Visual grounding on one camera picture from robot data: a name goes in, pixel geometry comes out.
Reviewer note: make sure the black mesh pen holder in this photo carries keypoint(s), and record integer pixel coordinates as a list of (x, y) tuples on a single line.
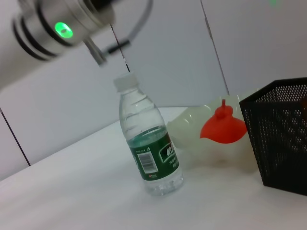
[(278, 134)]

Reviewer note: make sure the clear green-label water bottle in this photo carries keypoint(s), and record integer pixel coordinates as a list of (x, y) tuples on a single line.
[(146, 143)]

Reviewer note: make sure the pale green glass fruit bowl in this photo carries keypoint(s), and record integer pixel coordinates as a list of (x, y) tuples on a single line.
[(189, 134)]

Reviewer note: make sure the left metal connector plug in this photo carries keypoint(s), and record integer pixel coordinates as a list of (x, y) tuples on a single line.
[(96, 52)]

